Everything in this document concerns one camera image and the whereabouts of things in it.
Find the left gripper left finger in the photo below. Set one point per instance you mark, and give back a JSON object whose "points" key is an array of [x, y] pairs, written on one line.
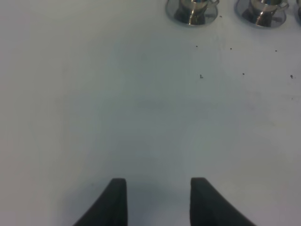
{"points": [[110, 209]]}

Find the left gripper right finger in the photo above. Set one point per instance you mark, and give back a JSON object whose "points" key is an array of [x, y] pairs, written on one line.
{"points": [[209, 208]]}

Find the left stainless steel saucer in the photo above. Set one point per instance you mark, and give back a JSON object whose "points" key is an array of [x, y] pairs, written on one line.
{"points": [[171, 7]]}

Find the left stainless steel teacup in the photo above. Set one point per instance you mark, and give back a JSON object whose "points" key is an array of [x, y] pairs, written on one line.
{"points": [[196, 12]]}

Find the stainless steel teacup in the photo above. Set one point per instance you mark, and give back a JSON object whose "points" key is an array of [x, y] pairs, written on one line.
{"points": [[196, 12], [263, 11]]}

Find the right stainless steel saucer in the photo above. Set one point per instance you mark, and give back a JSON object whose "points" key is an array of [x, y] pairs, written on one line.
{"points": [[279, 18]]}

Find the right stainless steel teacup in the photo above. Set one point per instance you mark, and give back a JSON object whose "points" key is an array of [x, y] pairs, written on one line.
{"points": [[263, 11]]}

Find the teapot stainless steel saucer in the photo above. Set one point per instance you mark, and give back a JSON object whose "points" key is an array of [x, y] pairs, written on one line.
{"points": [[297, 12]]}

